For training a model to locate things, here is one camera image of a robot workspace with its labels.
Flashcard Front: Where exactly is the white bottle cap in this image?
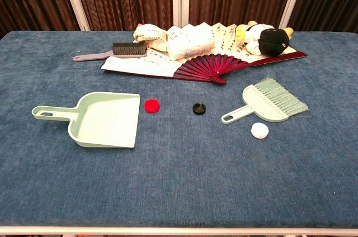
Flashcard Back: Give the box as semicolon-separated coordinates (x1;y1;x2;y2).
250;122;270;139

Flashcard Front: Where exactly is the mint green hand broom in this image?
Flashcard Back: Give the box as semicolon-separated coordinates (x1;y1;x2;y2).
220;77;309;125

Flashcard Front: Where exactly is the black bottle cap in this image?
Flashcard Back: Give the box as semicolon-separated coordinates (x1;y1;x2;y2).
192;102;207;115

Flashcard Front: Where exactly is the black white yellow plush toy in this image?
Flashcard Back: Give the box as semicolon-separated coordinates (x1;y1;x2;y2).
234;20;295;56

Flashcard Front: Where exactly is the mint green plastic dustpan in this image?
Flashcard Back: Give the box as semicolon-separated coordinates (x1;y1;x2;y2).
31;91;141;149

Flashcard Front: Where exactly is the red bottle cap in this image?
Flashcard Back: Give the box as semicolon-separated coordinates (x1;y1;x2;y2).
144;98;161;113

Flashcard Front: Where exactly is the cream printed cloth bundle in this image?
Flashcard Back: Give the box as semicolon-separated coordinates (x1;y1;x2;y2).
133;23;215;61

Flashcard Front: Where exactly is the white table edge rail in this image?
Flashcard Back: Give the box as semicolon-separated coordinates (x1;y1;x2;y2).
0;226;358;237

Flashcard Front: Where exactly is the grey brush with dark bristles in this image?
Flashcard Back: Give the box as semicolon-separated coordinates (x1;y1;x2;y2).
73;41;148;62

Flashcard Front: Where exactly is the folding fan with red ribs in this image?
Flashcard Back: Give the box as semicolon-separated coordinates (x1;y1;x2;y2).
100;23;308;84

